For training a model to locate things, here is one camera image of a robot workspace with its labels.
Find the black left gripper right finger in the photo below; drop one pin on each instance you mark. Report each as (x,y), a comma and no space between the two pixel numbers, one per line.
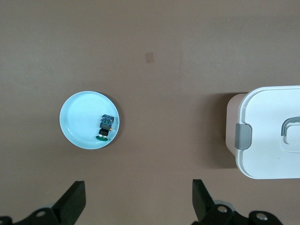
(204,206)

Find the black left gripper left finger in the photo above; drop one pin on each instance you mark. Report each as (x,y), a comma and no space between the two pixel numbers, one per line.
(68,206)

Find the light blue round plate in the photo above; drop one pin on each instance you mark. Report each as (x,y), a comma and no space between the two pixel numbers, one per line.
(79,112)

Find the grey box latch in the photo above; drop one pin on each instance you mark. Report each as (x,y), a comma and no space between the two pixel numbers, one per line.
(243,136)

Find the white lidded storage box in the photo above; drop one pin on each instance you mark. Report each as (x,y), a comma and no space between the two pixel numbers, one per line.
(264,154)

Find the green push button switch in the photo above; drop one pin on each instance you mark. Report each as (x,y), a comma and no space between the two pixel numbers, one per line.
(104,127)

